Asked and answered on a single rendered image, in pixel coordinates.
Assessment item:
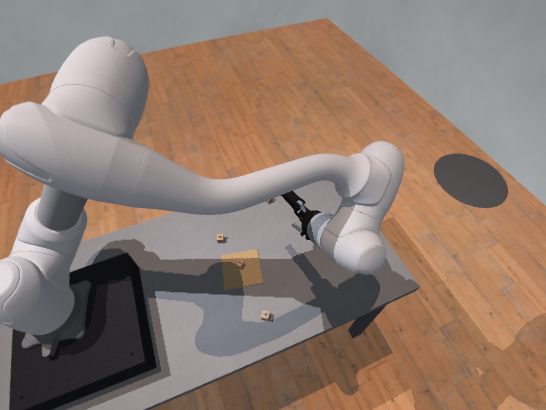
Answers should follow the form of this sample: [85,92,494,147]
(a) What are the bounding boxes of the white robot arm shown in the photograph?
[0,37,404,358]

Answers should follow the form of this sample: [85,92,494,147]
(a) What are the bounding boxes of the peach flat mat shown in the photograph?
[221,249,264,290]

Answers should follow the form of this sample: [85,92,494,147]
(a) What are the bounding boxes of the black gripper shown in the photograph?
[280,191,321,240]

